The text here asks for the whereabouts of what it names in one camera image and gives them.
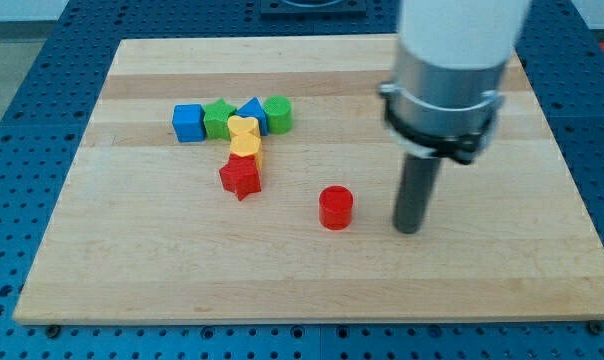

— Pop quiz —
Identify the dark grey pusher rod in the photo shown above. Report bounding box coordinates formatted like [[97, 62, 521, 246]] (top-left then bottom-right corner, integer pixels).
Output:
[[393, 154, 441, 234]]

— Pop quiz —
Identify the wooden board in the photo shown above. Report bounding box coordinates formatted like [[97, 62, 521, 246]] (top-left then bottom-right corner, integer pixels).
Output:
[[13, 35, 604, 325]]

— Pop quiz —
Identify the green star block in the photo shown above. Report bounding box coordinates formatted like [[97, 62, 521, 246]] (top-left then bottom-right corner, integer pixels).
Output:
[[203, 98, 236, 140]]

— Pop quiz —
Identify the green cylinder block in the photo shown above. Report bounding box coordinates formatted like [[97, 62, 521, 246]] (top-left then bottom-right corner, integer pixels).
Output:
[[263, 95, 293, 134]]

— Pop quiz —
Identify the red cylinder block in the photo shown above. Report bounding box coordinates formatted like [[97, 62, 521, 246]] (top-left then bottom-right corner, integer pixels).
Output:
[[318, 185, 354, 230]]

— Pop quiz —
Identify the blue triangle block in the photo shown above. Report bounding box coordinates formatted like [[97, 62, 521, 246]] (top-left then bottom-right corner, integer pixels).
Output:
[[236, 97, 269, 136]]

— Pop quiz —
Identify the red star block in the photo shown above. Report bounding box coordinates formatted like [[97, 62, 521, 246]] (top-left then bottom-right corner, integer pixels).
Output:
[[219, 154, 261, 201]]

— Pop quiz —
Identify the yellow hexagon block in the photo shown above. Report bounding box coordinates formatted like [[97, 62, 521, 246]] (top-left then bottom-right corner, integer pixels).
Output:
[[230, 133, 263, 170]]

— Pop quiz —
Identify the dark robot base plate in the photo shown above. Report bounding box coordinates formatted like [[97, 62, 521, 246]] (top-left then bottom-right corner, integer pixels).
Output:
[[258, 0, 367, 18]]

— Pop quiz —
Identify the blue cube block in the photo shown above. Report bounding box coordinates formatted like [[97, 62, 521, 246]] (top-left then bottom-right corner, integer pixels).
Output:
[[172, 104, 206, 142]]

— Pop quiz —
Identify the yellow heart block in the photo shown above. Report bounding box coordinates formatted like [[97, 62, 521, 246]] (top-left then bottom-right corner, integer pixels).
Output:
[[227, 115, 261, 139]]

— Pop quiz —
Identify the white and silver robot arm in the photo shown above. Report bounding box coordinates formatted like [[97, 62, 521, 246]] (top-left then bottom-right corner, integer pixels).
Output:
[[379, 0, 531, 164]]

